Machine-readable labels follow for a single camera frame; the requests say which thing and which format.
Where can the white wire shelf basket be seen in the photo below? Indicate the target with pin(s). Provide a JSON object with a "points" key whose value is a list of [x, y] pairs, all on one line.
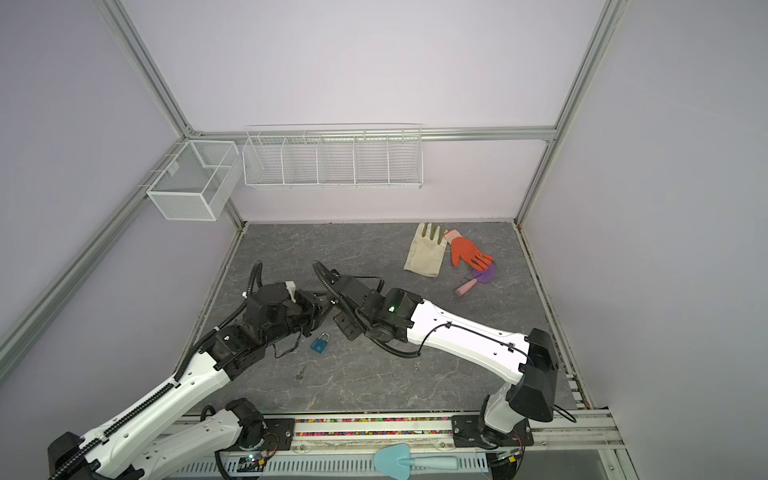
{"points": [[345, 155]]}

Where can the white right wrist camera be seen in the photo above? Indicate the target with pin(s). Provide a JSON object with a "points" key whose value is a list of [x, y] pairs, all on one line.
{"points": [[327, 277]]}

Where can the blue padlock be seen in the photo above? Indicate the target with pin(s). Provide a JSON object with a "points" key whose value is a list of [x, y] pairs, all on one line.
{"points": [[320, 343]]}

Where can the white slotted cable duct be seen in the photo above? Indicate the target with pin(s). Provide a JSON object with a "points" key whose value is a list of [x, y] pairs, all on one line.
{"points": [[342, 466]]}

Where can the aluminium frame profile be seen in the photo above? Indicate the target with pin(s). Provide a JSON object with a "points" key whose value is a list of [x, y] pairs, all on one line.
{"points": [[17, 342]]}

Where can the teal garden trowel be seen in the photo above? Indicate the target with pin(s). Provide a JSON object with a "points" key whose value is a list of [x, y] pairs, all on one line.
{"points": [[397, 462]]}

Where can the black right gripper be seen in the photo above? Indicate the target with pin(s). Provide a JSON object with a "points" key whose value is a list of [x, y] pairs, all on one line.
{"points": [[350, 331]]}

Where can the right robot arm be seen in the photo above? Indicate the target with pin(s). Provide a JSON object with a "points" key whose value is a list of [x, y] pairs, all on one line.
{"points": [[404, 324]]}

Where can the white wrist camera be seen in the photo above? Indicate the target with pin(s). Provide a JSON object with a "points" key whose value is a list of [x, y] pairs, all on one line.
{"points": [[291, 288], [327, 277]]}

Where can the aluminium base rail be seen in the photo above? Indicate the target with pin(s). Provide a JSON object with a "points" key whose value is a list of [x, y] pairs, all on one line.
{"points": [[428, 432]]}

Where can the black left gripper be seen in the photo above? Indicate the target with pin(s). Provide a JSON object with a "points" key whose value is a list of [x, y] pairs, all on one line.
{"points": [[313, 305]]}

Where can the purple pink brush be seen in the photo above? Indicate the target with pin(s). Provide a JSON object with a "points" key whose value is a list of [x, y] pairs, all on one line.
{"points": [[478, 277]]}

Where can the beige fabric glove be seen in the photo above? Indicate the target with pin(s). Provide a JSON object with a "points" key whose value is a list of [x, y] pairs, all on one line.
{"points": [[427, 250]]}

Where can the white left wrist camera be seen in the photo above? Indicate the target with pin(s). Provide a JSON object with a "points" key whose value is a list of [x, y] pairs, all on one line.
{"points": [[291, 288]]}

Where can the white mesh box basket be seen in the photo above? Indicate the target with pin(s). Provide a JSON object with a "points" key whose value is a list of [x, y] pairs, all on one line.
{"points": [[198, 181]]}

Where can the red rubber glove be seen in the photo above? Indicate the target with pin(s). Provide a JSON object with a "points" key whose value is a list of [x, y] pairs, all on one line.
{"points": [[465, 250]]}

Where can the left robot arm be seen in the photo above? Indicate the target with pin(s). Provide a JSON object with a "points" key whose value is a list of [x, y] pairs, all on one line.
{"points": [[132, 444]]}

